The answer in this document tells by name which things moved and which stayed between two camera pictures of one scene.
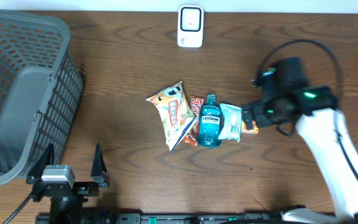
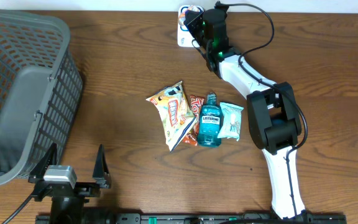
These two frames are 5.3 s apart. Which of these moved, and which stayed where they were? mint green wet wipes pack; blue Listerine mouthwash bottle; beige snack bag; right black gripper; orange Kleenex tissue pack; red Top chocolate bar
Moved: orange Kleenex tissue pack; right black gripper
Stayed: mint green wet wipes pack; blue Listerine mouthwash bottle; red Top chocolate bar; beige snack bag
